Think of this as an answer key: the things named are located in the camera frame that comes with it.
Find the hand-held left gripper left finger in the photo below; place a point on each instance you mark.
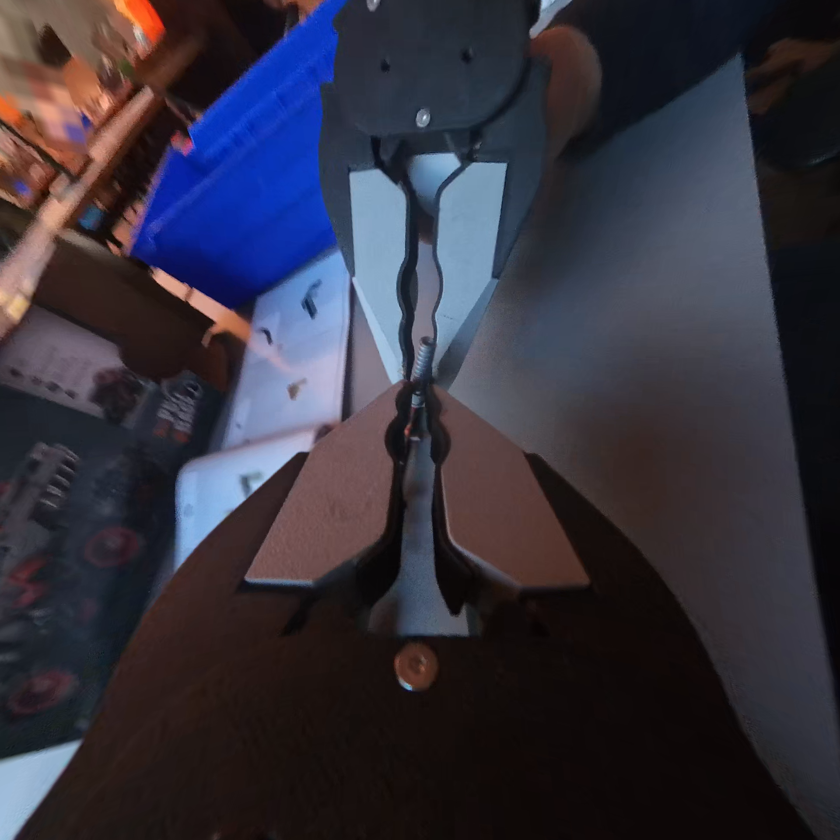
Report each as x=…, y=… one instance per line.
x=328, y=512

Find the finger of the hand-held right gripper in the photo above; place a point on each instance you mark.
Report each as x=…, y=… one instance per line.
x=377, y=223
x=469, y=223

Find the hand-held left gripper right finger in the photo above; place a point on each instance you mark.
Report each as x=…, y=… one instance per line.
x=512, y=518

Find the grey spring shock absorber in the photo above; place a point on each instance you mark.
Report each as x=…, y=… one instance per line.
x=420, y=367

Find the person's right forearm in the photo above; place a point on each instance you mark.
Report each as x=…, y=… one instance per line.
x=656, y=59

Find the dark cardboard lego box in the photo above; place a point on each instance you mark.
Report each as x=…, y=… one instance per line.
x=79, y=525

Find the person's right hand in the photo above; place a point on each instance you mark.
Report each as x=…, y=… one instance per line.
x=571, y=85

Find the blue plastic bin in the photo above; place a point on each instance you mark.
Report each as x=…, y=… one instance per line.
x=249, y=164

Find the open instruction booklet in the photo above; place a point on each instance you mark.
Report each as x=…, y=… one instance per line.
x=295, y=367

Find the person's leg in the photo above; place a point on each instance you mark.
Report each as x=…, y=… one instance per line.
x=814, y=394

